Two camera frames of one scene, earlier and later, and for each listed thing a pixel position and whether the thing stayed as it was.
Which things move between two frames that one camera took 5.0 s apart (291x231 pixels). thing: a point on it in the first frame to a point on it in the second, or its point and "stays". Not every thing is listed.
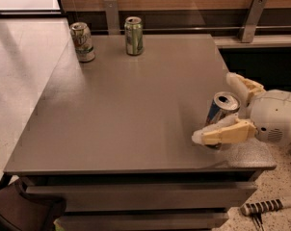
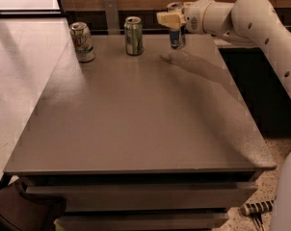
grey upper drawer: [149, 197] stays
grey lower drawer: [140, 220] stays
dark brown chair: [13, 209] stays
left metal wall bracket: [113, 21] stays
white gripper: [275, 115] to [194, 18]
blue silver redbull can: [224, 105] to [177, 37]
